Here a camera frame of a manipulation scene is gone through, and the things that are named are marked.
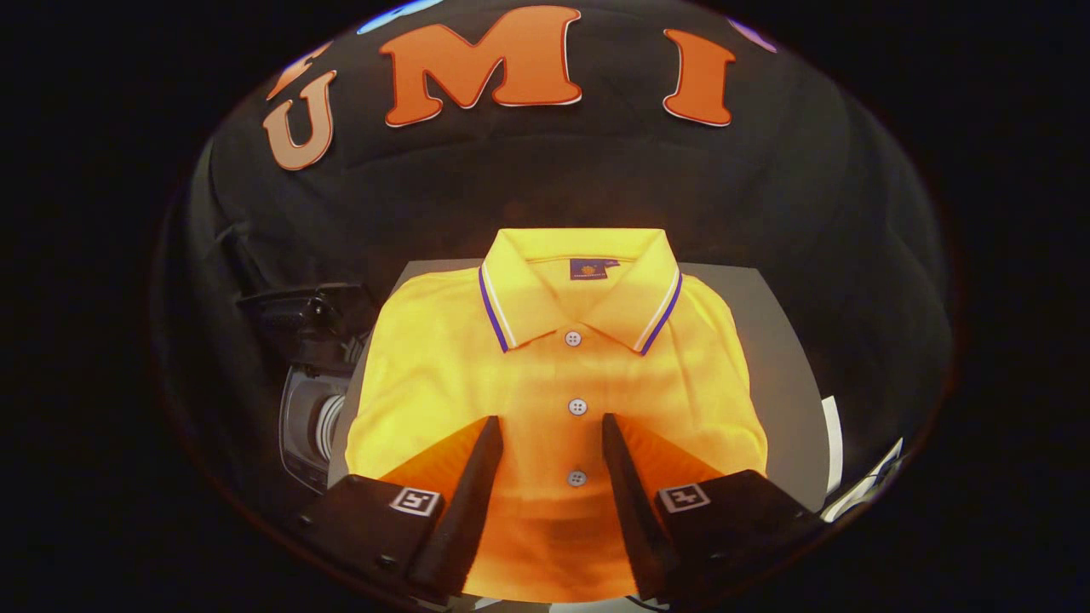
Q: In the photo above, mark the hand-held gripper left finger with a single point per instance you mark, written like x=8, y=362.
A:
x=468, y=511

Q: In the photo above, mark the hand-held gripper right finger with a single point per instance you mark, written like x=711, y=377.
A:
x=630, y=502

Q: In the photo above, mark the yellow polo shirt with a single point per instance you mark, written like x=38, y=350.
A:
x=545, y=375

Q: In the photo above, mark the grey top-load washing machine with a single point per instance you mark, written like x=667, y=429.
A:
x=306, y=417

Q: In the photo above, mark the washing machine glass lid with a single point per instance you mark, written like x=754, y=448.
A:
x=298, y=311

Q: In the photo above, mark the dark-topped grey cabinet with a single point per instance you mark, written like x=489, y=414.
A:
x=771, y=340

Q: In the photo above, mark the black backdrop cloth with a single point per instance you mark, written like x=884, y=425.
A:
x=596, y=179

